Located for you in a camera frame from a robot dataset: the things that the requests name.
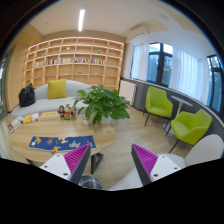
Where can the blue patterned towel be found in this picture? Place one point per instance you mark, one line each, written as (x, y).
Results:
(59, 144)

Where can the ceiling strip light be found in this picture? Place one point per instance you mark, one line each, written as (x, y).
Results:
(81, 20)

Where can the plaid fabric piece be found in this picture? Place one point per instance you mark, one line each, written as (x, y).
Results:
(90, 182)

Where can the green potted plant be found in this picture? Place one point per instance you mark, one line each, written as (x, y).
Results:
(100, 102)

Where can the round wooden table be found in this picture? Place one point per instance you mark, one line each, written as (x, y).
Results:
(103, 135)

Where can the light grey sofa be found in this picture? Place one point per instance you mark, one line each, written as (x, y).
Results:
(44, 104)

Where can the wooden wall bookshelf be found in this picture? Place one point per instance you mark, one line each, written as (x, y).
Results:
(89, 60)

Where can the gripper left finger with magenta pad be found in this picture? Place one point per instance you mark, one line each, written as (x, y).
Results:
(69, 166)

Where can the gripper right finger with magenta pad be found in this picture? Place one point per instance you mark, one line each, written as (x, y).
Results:
(151, 167)

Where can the green armchair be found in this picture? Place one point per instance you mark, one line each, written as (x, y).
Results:
(189, 127)
(158, 104)

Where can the right green armchair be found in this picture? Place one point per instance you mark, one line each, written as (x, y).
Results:
(189, 127)

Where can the small round side table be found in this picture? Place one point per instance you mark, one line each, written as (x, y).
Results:
(181, 102)

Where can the white red book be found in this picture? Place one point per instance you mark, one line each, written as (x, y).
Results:
(15, 123)

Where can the white curtain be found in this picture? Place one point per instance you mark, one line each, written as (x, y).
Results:
(190, 75)

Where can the white radiator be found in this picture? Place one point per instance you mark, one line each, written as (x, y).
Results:
(128, 90)

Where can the colourful figurine toys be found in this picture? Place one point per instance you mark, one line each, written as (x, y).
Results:
(67, 112)

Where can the white air conditioner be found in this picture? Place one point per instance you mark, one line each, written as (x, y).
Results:
(143, 29)

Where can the yellow cushion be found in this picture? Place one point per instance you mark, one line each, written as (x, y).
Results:
(57, 89)

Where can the black framed window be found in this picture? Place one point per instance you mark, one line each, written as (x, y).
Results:
(160, 63)

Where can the left green armchair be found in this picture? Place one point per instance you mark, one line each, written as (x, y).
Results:
(158, 104)

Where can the black bag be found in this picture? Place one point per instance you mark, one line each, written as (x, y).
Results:
(27, 96)

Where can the yellow book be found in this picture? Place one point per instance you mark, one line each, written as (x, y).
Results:
(49, 115)

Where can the orange picture book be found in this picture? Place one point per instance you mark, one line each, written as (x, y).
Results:
(31, 118)

